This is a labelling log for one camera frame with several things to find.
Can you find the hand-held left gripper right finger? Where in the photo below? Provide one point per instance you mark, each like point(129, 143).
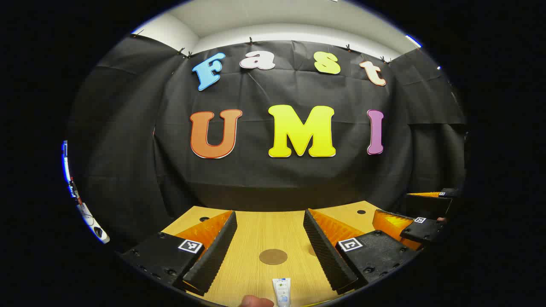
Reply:
point(324, 256)

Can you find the white side table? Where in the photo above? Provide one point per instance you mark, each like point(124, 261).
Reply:
point(89, 219)

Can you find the wooden desktop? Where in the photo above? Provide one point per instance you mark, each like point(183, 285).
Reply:
point(264, 230)

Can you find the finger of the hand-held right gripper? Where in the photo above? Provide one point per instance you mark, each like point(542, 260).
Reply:
point(426, 205)
point(426, 230)

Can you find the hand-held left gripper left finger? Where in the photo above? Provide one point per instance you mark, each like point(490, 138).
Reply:
point(217, 251)

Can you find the round brown coaster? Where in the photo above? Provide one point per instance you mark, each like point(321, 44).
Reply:
point(273, 257)

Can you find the white toothpaste tube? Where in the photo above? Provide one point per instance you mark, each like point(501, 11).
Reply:
point(281, 292)

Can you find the black backdrop cloth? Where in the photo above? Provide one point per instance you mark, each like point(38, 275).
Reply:
point(256, 179)

